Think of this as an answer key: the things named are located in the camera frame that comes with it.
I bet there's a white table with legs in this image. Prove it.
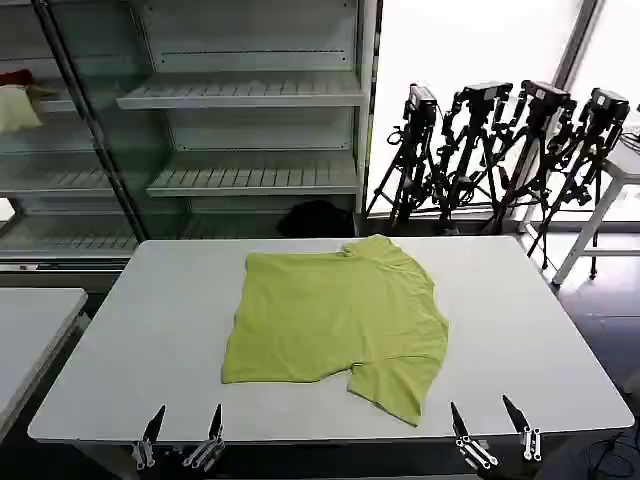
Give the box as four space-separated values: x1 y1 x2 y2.
518 119 640 287

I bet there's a black bag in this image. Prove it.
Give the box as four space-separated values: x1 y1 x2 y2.
276 199 354 239

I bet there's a white metal shelf unit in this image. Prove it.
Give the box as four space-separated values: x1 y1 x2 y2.
115 0 384 240

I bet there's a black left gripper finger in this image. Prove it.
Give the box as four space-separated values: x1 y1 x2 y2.
131 403 167 471
181 402 225 469

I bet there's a red cloth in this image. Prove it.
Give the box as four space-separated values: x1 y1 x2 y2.
0 70 36 89

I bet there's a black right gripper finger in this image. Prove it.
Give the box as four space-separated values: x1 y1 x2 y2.
501 393 543 462
449 400 499 471

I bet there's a glass door shelf cabinet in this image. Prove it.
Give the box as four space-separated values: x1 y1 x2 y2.
0 0 151 272

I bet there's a black tripod with camera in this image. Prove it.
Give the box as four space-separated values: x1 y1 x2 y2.
364 82 454 237
433 81 516 236
525 87 631 281
492 78 574 235

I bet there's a lime green t-shirt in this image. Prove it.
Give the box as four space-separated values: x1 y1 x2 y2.
220 233 453 429

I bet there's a grey side table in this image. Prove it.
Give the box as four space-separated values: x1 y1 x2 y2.
0 286 90 444

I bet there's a cream cloth bundle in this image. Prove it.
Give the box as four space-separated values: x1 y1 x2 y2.
0 83 44 134

